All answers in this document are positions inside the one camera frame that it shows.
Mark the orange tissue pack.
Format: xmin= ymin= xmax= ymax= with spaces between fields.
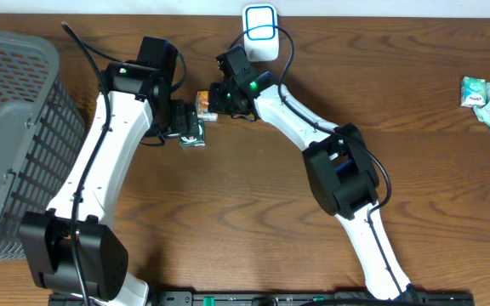
xmin=196 ymin=90 xmax=218 ymax=122

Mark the dark green round-logo packet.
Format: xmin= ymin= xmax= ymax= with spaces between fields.
xmin=179 ymin=120 xmax=206 ymax=148

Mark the green tissue pack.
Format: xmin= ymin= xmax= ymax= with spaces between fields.
xmin=461 ymin=76 xmax=487 ymax=108

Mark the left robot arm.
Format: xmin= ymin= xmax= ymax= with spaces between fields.
xmin=19 ymin=37 xmax=199 ymax=305

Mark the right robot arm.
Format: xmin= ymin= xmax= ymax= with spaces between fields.
xmin=208 ymin=46 xmax=411 ymax=301

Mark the white barcode scanner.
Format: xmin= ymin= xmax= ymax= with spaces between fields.
xmin=242 ymin=3 xmax=279 ymax=62

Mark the grey plastic shopping basket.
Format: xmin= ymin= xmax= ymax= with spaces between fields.
xmin=0 ymin=31 xmax=86 ymax=260

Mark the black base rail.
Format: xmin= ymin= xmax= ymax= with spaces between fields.
xmin=48 ymin=288 xmax=476 ymax=306

